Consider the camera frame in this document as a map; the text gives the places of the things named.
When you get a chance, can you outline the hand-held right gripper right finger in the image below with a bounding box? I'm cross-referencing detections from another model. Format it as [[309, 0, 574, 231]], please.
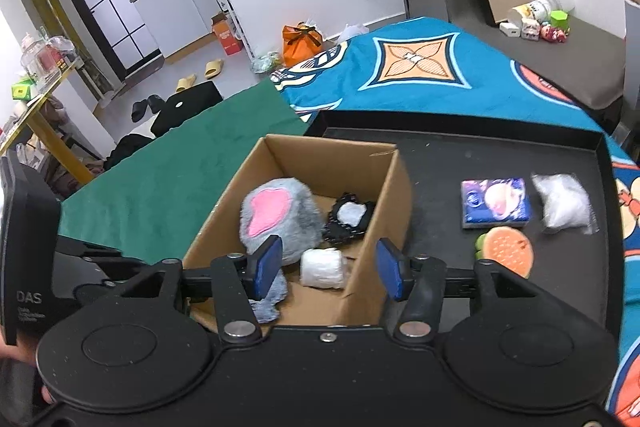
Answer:
[[376, 238, 543, 341]]

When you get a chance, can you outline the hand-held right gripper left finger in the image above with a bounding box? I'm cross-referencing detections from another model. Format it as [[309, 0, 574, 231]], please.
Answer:
[[107, 236, 284, 342]]

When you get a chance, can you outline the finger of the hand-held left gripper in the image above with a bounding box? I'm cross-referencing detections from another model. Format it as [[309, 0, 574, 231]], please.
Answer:
[[56, 235, 124, 259], [75, 257, 157, 289]]

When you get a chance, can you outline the round denim patch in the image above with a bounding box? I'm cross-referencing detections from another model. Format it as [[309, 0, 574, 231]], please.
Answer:
[[247, 271, 289, 324]]

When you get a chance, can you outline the grey plush with pink heart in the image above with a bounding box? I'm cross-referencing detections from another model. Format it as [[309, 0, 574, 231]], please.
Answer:
[[239, 176, 324, 269]]

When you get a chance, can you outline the white wad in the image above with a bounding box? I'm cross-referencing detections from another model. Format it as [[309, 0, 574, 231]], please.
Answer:
[[299, 247, 347, 289]]

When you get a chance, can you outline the brown cardboard box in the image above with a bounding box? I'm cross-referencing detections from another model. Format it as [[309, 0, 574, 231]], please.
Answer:
[[182, 134, 414, 339]]

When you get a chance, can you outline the black crochet coaster white centre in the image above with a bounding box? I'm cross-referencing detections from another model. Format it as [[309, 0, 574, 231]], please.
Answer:
[[321, 191, 376, 246]]

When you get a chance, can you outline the black tray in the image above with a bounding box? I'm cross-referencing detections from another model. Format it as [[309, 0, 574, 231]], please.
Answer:
[[302, 109, 622, 360]]

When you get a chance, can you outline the person's left hand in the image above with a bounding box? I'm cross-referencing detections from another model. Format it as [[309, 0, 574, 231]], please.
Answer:
[[0, 341, 55, 406]]

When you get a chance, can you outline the green blanket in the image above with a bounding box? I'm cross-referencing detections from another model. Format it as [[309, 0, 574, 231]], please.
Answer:
[[56, 79, 315, 269]]

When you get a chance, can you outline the burger plush toy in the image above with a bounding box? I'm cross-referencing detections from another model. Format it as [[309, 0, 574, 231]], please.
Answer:
[[474, 226, 534, 279]]

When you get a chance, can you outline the blue tissue pack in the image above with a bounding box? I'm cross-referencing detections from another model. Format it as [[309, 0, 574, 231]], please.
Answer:
[[459, 177, 532, 231]]

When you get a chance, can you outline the yellow side table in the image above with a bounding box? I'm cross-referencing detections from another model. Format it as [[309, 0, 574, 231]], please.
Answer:
[[0, 56, 97, 186]]

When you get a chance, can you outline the pair of black slippers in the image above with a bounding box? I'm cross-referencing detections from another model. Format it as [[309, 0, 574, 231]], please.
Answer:
[[130, 94, 166, 123]]

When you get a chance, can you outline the black chair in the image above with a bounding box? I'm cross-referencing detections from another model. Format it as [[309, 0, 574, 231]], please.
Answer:
[[149, 81, 224, 138]]

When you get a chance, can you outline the clear bag of white stuffing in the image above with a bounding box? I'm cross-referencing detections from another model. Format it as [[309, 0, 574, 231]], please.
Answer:
[[529, 172, 599, 236]]

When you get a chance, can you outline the glass jar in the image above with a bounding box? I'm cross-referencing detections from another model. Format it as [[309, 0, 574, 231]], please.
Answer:
[[19, 34, 49, 78]]

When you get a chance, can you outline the clear plastic bag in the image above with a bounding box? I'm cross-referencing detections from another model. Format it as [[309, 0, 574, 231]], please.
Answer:
[[249, 51, 284, 76]]

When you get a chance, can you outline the orange gift bag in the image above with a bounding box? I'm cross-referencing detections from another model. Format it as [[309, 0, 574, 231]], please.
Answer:
[[282, 22, 326, 68]]

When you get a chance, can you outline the orange cardboard box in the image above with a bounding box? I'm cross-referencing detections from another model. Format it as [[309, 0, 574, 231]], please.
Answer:
[[210, 12, 244, 56]]

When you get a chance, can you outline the grey folded mattress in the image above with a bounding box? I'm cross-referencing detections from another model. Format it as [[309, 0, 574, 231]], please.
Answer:
[[384, 0, 627, 111]]

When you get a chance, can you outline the red toy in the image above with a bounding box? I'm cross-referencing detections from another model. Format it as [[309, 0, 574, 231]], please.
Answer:
[[539, 24, 569, 43]]

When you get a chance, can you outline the white instant noodle cup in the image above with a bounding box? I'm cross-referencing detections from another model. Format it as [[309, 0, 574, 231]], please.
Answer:
[[507, 0, 577, 26]]

